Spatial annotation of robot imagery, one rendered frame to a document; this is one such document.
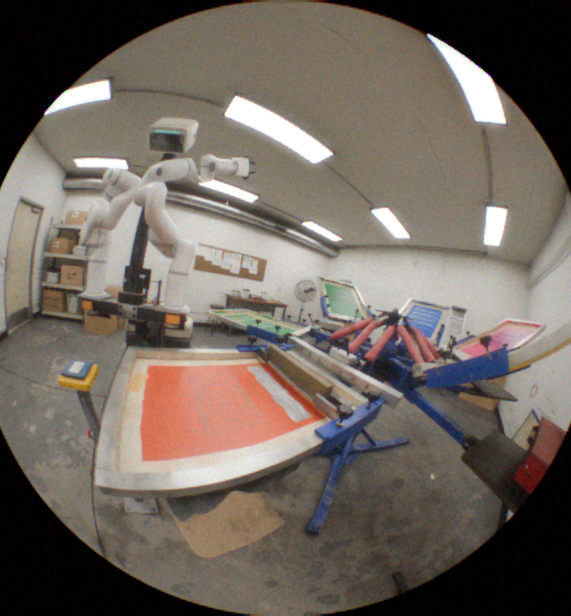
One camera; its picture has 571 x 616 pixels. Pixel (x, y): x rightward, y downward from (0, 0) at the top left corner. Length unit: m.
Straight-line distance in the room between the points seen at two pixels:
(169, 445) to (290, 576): 1.09
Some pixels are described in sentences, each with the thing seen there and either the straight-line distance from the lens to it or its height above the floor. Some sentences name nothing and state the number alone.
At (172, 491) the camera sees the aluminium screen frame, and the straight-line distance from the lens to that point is 0.38.
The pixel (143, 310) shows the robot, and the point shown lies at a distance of 0.91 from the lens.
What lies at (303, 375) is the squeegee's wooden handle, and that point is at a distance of 0.64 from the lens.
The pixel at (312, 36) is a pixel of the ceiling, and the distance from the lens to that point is 1.72.
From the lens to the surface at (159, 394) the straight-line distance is 0.61.
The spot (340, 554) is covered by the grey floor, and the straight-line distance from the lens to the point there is 1.46.
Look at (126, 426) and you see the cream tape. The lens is 0.52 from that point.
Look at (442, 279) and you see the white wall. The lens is 4.70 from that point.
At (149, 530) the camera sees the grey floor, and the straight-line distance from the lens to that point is 1.41.
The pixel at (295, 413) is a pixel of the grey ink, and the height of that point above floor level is 0.96.
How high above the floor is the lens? 1.33
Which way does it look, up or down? 7 degrees down
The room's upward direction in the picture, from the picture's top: 12 degrees clockwise
